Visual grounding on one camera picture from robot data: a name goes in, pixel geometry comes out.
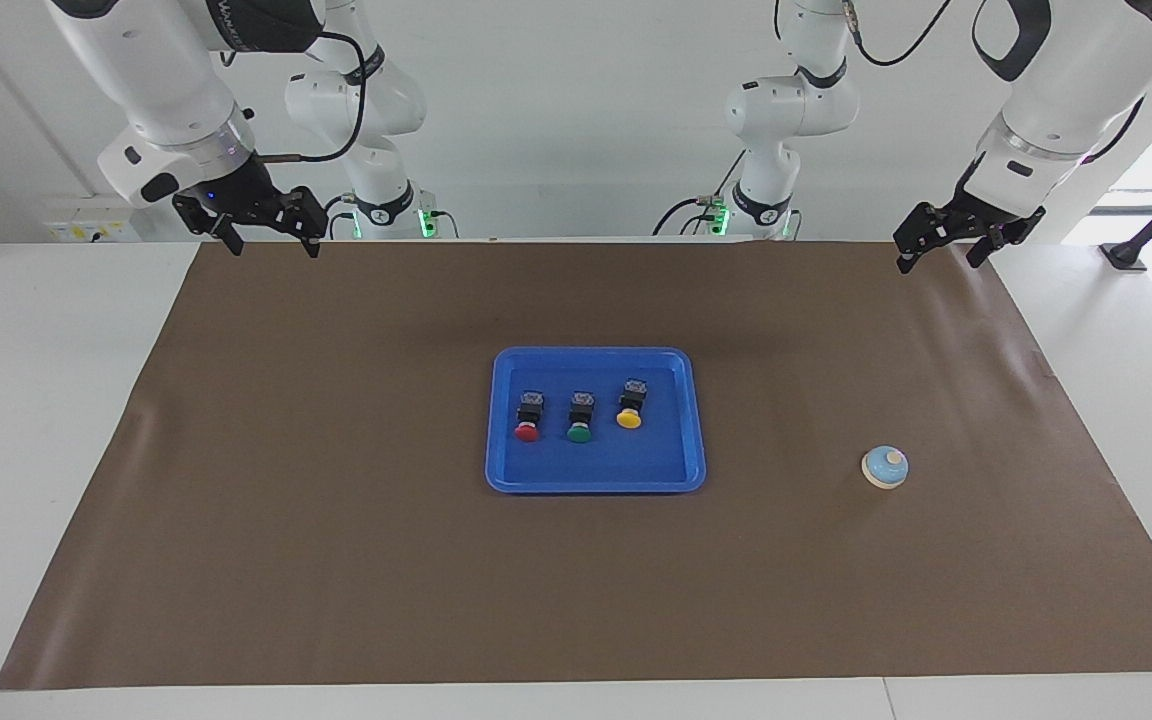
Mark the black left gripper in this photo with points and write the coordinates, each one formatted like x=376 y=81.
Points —
x=971 y=215

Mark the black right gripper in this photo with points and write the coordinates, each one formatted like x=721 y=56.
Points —
x=241 y=195

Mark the red push button switch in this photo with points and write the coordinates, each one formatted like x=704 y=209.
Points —
x=527 y=432

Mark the yellow push button switch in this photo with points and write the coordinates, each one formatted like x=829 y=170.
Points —
x=629 y=419

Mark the green push button switch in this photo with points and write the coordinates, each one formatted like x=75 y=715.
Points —
x=579 y=433

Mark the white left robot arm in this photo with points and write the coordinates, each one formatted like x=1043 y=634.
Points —
x=1066 y=90

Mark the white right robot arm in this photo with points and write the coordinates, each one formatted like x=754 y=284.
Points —
x=166 y=80

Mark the blue plastic tray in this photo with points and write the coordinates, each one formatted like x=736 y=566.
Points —
x=636 y=460

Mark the brown table mat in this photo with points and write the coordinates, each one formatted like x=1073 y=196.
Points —
x=576 y=590

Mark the white wall socket box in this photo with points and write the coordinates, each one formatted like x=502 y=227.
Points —
x=66 y=232

